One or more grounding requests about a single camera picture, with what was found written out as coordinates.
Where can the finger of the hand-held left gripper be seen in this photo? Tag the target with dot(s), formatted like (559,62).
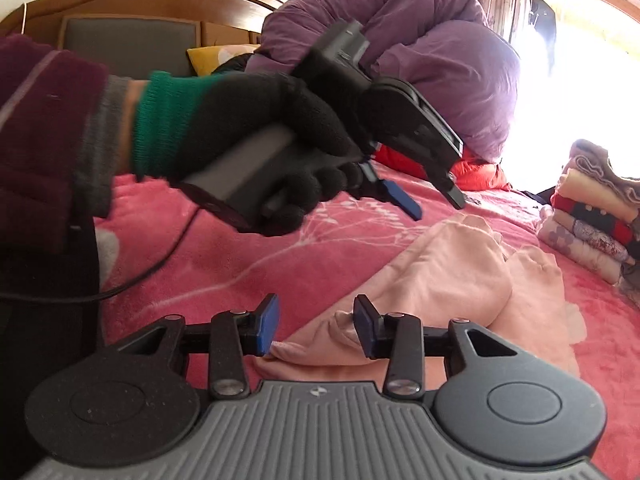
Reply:
(450,190)
(405,202)

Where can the dark hanging garment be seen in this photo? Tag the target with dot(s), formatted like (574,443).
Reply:
(542,15)

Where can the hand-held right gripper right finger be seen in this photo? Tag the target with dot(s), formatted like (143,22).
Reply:
(365,330)

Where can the red quilt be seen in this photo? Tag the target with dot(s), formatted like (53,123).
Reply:
(480,177)

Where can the pink sweatshirt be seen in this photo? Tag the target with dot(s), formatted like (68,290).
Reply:
(450,280)

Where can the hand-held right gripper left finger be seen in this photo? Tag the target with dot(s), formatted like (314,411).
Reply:
(267,320)

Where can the yellow pillow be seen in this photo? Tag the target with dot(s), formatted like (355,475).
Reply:
(210,57)

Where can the person's dark clothing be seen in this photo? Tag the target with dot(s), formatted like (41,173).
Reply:
(40,360)

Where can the wooden framed window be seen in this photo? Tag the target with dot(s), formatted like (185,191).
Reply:
(575,85)

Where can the floral pink blanket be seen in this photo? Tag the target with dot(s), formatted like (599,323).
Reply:
(225,260)

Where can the dark crumpled cloth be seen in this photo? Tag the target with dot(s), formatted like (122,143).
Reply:
(542,194)

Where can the person's left hand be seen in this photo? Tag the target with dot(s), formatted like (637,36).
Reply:
(250,100)

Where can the clothes stack with floral prints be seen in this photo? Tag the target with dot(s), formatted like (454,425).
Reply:
(585,210)

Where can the grey and white clothes stack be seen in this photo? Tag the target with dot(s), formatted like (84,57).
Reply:
(632,290)

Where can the purple duvet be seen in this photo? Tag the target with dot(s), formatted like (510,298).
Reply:
(450,60)

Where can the black cloth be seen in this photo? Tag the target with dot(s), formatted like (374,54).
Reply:
(235,65)

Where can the wooden headboard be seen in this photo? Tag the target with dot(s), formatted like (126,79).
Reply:
(150,2)

